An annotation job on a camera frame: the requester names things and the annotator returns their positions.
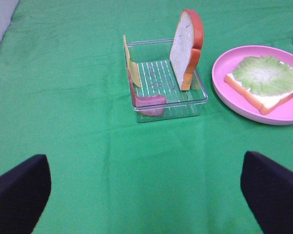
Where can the pink bacon strip left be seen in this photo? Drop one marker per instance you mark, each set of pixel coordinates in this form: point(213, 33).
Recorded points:
point(146, 101)

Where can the standing bread slice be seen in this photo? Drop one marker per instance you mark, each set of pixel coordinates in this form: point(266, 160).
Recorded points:
point(186, 49)

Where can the green tablecloth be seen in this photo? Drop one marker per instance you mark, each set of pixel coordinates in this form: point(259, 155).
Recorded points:
point(64, 93)

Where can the green lettuce leaf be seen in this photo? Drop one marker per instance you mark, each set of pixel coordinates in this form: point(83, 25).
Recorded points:
point(264, 76)

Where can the yellow cheese slice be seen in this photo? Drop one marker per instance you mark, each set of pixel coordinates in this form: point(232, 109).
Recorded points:
point(132, 66)

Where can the clear plastic tray left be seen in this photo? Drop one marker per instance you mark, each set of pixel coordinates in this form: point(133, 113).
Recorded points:
point(158, 78)

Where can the pink round plate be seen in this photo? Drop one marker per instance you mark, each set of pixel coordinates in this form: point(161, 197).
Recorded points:
point(227, 63)

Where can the bread slice orange crust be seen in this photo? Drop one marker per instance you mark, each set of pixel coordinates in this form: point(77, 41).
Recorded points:
point(263, 104)

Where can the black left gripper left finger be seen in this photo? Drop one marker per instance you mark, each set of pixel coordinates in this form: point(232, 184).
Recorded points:
point(24, 193)

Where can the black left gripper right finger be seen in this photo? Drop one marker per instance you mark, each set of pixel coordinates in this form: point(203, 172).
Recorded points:
point(267, 188)

